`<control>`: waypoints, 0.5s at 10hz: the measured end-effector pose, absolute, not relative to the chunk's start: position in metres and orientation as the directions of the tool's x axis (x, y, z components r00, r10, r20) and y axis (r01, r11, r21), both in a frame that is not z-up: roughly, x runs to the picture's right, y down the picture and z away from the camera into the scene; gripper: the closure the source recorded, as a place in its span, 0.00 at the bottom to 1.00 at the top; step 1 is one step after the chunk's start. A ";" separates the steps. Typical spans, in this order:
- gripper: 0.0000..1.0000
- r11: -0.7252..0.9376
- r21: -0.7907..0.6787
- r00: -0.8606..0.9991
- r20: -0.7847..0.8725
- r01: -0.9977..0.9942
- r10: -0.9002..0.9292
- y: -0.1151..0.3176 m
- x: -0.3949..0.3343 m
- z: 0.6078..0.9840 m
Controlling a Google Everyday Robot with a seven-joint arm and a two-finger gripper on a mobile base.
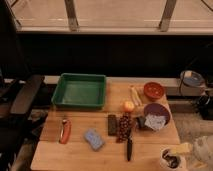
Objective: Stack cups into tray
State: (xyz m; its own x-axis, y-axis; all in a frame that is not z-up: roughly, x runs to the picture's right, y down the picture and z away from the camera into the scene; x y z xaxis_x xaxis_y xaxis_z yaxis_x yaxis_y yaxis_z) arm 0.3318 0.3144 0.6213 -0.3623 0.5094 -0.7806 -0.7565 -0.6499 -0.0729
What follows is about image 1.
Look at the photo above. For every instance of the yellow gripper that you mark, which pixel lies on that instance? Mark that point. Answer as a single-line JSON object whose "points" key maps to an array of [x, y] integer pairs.
{"points": [[181, 149]]}

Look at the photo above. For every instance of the white cup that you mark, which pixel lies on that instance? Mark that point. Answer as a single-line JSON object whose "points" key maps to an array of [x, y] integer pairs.
{"points": [[170, 162]]}

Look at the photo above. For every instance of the blue sponge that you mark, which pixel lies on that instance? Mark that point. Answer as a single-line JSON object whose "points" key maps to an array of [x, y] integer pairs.
{"points": [[94, 139]]}

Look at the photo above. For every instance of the round grey dish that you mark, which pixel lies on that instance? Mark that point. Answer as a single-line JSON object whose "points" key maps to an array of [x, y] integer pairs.
{"points": [[192, 78]]}

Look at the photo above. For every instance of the blue patterned cloth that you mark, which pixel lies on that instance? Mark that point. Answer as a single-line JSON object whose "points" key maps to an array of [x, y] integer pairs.
{"points": [[155, 122]]}

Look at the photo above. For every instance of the orange apple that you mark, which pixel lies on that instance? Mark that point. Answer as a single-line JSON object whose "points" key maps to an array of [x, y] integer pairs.
{"points": [[128, 106]]}

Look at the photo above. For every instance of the green plastic tray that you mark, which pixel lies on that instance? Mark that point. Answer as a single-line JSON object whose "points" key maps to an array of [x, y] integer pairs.
{"points": [[85, 91]]}

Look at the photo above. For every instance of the yellow banana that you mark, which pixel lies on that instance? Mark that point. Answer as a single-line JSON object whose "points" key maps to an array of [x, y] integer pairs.
{"points": [[135, 96]]}

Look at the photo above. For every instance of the dark red grape bunch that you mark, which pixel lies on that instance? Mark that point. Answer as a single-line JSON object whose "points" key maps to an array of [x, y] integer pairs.
{"points": [[124, 128]]}

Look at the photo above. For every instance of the black handled knife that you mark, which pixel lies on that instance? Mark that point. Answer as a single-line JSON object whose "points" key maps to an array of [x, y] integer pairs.
{"points": [[129, 147]]}

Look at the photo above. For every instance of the purple bowl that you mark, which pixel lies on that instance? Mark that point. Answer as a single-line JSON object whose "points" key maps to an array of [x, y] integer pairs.
{"points": [[158, 110]]}

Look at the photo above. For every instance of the black office chair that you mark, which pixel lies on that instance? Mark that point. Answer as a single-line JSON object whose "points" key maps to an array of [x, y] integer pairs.
{"points": [[15, 107]]}

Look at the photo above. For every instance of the dark chocolate bar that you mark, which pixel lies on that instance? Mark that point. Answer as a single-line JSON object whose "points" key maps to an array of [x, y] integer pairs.
{"points": [[112, 125]]}

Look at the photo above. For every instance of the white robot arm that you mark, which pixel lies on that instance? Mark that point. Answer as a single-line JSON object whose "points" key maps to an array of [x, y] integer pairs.
{"points": [[199, 154]]}

